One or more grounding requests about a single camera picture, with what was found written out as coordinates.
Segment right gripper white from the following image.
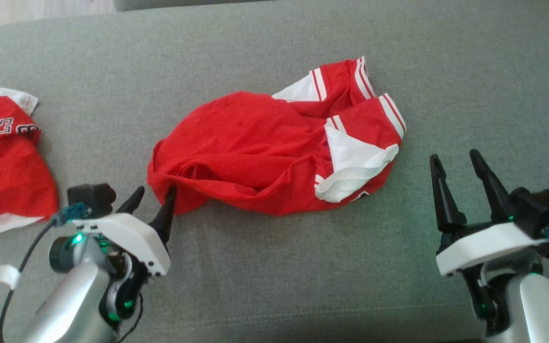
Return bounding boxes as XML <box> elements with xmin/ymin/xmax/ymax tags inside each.
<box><xmin>429</xmin><ymin>149</ymin><xmax>549</xmax><ymax>334</ymax></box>

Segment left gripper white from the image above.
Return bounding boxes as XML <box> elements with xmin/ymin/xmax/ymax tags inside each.
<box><xmin>71</xmin><ymin>185</ymin><xmax>178</xmax><ymax>323</ymax></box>

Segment red basketball jersey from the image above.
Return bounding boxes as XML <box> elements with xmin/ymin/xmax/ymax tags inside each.
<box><xmin>146</xmin><ymin>56</ymin><xmax>407</xmax><ymax>216</ymax></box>

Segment red basketball shorts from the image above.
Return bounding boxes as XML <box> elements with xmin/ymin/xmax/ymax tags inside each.
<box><xmin>0</xmin><ymin>88</ymin><xmax>60</xmax><ymax>239</ymax></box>

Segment large grey sofa seat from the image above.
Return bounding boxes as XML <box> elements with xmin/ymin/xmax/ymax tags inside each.
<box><xmin>0</xmin><ymin>0</ymin><xmax>549</xmax><ymax>343</ymax></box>

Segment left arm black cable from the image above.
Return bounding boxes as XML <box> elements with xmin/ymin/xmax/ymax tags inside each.
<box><xmin>0</xmin><ymin>219</ymin><xmax>61</xmax><ymax>343</ymax></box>

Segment left cable white tag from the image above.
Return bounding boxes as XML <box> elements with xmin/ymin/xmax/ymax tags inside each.
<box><xmin>0</xmin><ymin>264</ymin><xmax>20</xmax><ymax>289</ymax></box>

